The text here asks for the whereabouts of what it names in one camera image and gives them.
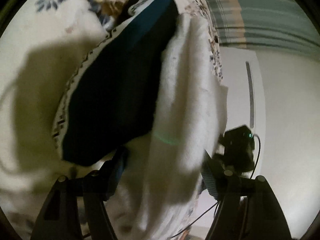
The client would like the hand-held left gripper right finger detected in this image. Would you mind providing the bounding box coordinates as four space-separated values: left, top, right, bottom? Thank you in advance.
201 151 293 240

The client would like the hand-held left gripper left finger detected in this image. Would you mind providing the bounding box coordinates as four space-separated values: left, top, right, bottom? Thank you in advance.
30 147 129 240

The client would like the white knit sweater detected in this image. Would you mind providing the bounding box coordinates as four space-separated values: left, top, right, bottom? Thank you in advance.
117 12 229 240

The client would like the black striped sweater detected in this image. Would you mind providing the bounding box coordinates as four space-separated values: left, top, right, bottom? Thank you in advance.
51 0 179 167

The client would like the white bed headboard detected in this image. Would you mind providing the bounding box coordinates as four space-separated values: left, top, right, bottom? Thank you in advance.
217 47 267 178

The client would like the green striped curtain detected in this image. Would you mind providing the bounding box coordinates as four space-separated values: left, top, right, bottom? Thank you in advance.
197 0 320 58

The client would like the floral bed blanket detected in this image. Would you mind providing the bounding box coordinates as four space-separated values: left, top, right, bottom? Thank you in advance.
0 0 225 240

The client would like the black cable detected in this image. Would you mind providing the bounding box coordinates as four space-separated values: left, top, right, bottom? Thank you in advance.
170 134 262 239

